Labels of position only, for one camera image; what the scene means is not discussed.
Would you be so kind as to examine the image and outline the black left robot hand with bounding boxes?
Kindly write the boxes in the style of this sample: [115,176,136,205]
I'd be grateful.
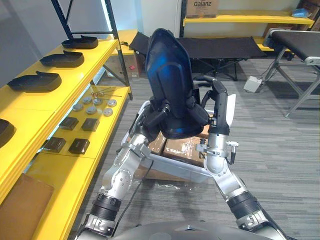
[127,98,172,143]

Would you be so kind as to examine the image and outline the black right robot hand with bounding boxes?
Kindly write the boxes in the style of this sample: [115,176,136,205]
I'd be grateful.
[193,74,237,136]

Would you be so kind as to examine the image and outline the black plastic housing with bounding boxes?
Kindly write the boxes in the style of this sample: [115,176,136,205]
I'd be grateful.
[61,34,99,50]
[144,27,209,140]
[6,70,63,94]
[0,118,17,149]
[39,50,85,69]

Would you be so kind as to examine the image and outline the yellow shelf rack black posts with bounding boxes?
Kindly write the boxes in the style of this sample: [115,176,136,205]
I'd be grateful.
[0,0,141,240]

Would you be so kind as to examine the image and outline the narrow brown cardboard box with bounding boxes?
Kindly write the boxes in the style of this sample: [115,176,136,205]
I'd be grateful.
[147,131,168,157]

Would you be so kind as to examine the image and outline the small white box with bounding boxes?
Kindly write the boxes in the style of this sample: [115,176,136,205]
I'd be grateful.
[243,75,264,94]

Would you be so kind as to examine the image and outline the wide taped cardboard box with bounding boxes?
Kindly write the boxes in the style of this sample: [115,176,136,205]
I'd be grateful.
[162,126,210,168]

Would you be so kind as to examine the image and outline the grey plastic bin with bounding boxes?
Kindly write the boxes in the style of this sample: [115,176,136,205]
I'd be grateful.
[138,149,215,185]

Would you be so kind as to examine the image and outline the cardboard box red sticker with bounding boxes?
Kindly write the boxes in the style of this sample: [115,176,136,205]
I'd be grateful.
[103,51,141,79]

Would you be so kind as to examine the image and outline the small flat black box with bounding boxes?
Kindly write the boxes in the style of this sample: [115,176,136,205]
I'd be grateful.
[58,116,80,131]
[81,118,101,132]
[68,138,91,155]
[43,136,67,153]

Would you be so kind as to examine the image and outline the black folding cot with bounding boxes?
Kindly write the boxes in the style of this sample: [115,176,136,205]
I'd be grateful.
[128,31,268,81]

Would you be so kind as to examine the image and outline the clear plastic film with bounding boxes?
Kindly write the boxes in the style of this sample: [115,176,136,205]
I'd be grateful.
[134,174,216,199]

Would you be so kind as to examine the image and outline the black belt conveyor table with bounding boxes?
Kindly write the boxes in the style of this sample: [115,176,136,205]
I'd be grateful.
[263,27,320,118]

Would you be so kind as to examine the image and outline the Galanz cardboard box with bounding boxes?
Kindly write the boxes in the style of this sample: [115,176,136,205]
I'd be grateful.
[185,0,220,19]

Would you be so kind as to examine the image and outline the grey robot torso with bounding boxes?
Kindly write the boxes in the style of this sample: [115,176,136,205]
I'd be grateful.
[109,219,278,240]

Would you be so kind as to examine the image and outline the blue plastic bag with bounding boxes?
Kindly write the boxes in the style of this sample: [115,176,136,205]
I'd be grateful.
[291,8,310,18]

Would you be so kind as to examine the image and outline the brown cardboard sheet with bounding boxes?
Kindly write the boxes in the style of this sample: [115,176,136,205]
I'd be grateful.
[0,173,55,240]

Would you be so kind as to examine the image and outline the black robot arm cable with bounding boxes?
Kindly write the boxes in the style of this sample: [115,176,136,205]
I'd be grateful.
[113,159,154,233]

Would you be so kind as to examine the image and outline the long yellow wall shelf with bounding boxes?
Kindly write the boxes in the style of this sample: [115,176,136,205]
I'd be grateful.
[181,0,316,52]

